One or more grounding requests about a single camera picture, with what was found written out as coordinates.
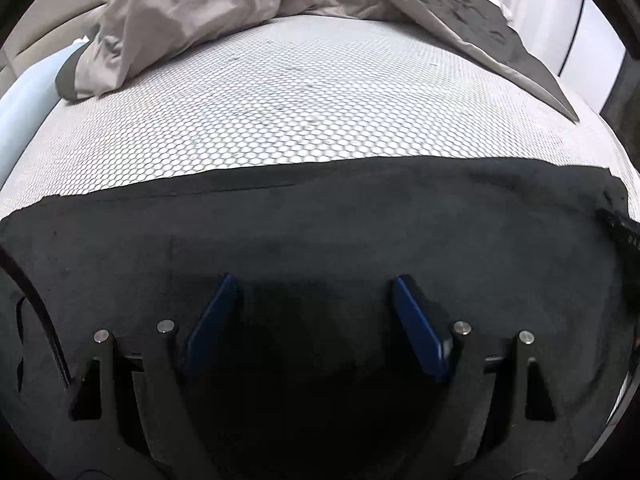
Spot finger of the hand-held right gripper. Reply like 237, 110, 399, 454
597, 207, 640, 262

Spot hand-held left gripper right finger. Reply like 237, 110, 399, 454
391, 275, 558, 480

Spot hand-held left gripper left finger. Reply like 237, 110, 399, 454
67, 274, 246, 480

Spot black pants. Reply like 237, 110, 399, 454
0, 156, 633, 480

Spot white wardrobe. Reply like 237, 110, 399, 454
495, 0, 628, 111

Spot honeycomb patterned bed mattress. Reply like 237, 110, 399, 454
0, 14, 640, 221

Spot white cloth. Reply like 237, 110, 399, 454
479, 0, 512, 22

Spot light blue pillow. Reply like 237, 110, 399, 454
0, 42, 88, 182

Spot grey duvet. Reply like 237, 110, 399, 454
54, 0, 581, 123

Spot beige padded headboard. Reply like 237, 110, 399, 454
0, 0, 108, 68

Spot black cable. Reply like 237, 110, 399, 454
0, 249, 72, 392

